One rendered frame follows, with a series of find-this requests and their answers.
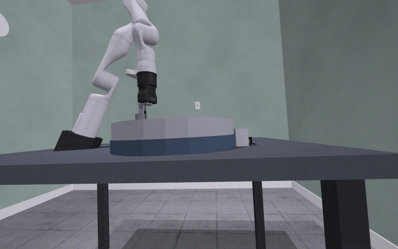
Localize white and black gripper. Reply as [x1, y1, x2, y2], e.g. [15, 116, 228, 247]
[125, 59, 157, 119]

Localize grey metal ring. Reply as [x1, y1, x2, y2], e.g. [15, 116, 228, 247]
[135, 113, 146, 120]

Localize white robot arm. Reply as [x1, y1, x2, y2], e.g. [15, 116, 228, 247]
[72, 0, 159, 138]

